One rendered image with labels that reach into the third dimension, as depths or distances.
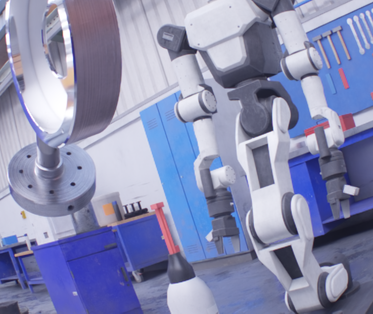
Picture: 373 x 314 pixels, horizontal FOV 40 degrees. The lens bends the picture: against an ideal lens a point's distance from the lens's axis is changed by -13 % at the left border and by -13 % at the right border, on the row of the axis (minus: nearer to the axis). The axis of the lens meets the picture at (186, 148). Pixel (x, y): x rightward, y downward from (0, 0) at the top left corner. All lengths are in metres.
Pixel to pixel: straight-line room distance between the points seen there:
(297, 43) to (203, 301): 1.17
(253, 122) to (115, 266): 2.20
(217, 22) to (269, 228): 0.69
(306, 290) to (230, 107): 3.94
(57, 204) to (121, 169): 6.25
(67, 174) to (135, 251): 5.30
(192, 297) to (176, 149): 3.48
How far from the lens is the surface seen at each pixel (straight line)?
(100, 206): 6.73
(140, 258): 6.41
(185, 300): 2.36
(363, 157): 4.97
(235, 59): 1.83
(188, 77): 1.99
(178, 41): 1.99
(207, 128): 1.95
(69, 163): 1.14
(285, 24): 1.82
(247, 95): 1.84
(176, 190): 5.81
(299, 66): 1.77
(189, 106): 1.95
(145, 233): 6.51
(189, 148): 5.56
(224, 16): 1.85
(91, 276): 3.71
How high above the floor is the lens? 0.76
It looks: 5 degrees up
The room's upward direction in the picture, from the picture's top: 18 degrees counter-clockwise
